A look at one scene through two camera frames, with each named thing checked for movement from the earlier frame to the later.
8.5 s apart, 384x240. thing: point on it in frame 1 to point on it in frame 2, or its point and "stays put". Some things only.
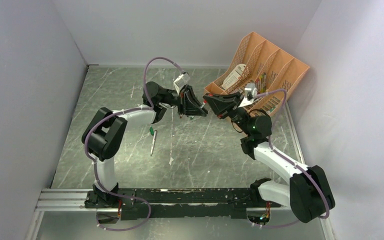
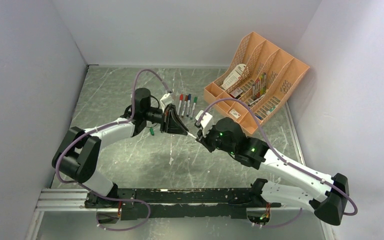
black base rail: (139, 204) stays put
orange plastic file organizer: (260, 62) stays put
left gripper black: (189, 104) to (171, 123)
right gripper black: (222, 105) to (205, 140)
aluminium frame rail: (59, 200) stays put
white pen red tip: (154, 141) to (191, 135)
